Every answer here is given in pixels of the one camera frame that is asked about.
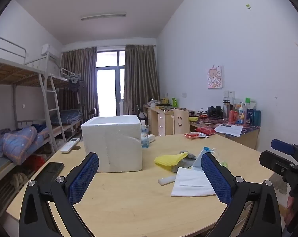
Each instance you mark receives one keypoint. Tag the wooden chair with smiley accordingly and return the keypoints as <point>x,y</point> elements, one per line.
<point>181,122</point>

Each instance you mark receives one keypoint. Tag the printed paper sheet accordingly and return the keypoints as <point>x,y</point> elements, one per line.
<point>229,129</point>

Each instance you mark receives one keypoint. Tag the blue face mask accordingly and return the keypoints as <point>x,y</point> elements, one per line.
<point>199,156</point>

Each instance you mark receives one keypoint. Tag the hanging dark clothes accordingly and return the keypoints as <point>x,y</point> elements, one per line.
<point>73,85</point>

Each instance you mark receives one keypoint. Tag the brown curtain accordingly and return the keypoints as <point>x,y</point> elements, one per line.
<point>80,66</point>
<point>141,79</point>

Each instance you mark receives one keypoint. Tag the white plastic bottle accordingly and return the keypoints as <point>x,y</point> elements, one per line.
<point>166,180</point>

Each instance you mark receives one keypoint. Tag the green bag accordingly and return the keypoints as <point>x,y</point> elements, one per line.
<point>174,102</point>

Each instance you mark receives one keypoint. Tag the white plastic case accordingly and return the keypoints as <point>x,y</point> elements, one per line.
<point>151,138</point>

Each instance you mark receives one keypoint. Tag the white remote control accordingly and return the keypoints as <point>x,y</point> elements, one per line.
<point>69,145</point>

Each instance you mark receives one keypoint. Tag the red bag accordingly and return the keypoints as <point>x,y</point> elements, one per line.
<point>35,161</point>

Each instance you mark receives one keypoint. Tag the white air conditioner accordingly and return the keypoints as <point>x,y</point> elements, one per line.
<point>49,50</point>

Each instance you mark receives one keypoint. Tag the glass balcony door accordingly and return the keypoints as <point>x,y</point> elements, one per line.
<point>107,91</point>

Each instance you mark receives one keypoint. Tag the white foam box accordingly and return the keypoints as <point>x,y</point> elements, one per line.
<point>114,143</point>

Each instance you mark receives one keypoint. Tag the white wall socket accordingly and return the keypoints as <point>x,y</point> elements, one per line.
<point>229,93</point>

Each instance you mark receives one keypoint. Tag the folded blue quilt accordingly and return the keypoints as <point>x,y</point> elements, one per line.
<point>67,116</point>

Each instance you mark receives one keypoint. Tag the yellow foam net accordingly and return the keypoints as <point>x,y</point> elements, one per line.
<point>167,160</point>

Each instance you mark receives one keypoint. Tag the clear water bottle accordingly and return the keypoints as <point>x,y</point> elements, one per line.
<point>226,111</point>

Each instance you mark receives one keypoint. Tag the pink cartoon wall poster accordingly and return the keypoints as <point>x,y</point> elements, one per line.
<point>215,77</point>

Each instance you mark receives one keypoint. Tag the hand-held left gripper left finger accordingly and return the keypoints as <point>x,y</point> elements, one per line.
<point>83,175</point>

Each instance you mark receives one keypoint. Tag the grey sock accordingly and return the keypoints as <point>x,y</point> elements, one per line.
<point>186,164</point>

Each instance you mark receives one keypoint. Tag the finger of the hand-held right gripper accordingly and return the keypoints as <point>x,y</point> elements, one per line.
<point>274,160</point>
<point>283,147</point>

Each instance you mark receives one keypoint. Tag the blue plaid quilt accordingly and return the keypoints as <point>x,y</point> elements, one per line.
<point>18,140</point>

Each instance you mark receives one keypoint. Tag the clear spray bottle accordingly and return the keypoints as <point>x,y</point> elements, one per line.
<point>144,138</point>

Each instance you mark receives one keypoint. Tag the black phone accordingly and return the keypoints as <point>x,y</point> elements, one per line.
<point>52,169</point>

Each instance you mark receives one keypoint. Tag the yellow sponge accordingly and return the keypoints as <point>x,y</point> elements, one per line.
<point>193,119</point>

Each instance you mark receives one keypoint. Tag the small red snack packet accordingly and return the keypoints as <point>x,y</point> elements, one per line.
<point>191,135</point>

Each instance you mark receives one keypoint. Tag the white bed ladder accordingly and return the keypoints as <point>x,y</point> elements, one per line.
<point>52,109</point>

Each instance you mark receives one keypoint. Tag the white tissue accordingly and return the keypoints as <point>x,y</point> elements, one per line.
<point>191,182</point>

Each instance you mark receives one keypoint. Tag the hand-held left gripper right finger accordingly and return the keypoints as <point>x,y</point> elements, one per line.
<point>216,177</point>

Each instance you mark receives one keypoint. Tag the black headphones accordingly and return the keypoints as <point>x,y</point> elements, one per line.
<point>214,111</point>

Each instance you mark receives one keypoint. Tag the wooden desk with drawers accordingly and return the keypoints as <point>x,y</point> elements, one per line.
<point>161,123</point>

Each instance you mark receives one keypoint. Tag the ceiling tube light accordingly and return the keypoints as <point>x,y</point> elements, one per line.
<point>103,16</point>

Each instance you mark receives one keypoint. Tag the beige cloth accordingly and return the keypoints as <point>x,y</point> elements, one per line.
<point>18,179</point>

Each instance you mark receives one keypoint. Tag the large red snack packet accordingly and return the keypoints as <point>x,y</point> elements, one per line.
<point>205,130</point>

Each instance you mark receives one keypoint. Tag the yellow box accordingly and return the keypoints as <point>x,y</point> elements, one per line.
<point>165,101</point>

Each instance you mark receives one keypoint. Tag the group of toiletry bottles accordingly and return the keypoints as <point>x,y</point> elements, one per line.
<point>241,116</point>

